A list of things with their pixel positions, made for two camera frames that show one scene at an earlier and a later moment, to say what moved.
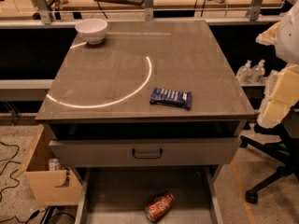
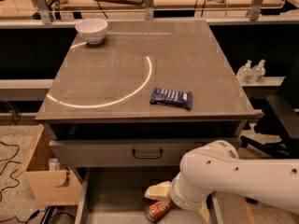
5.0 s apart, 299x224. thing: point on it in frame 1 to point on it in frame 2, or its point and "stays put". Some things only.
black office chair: [286, 147] stays put
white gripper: [289, 36] to [177, 194]
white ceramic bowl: [92, 30] stays put
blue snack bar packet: [163, 95] stays put
